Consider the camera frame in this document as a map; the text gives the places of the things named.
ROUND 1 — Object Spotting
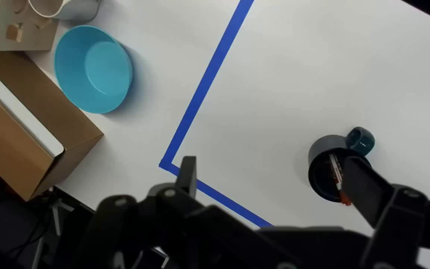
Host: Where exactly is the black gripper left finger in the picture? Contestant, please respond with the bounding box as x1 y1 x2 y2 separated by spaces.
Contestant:
174 156 198 199

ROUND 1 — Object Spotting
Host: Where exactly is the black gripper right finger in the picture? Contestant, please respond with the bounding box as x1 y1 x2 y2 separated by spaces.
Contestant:
340 154 426 232

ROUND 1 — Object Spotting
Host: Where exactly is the dark teal ceramic mug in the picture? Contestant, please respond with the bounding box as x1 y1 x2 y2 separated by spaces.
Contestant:
305 126 377 204

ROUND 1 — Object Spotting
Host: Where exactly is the white mug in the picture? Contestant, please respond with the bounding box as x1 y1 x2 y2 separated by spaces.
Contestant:
26 0 102 24

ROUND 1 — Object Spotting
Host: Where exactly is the blue tape line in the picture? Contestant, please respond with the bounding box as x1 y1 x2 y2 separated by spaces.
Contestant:
156 0 276 231

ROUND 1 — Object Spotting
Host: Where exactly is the light blue plastic bowl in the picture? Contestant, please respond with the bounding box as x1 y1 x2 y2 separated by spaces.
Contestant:
52 26 135 115

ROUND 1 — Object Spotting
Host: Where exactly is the brown cardboard box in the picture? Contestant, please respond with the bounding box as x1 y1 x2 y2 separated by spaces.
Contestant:
0 44 105 204

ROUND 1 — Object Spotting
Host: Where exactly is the wooden shape sorter box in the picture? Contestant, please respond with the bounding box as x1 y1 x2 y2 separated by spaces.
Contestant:
0 0 61 54

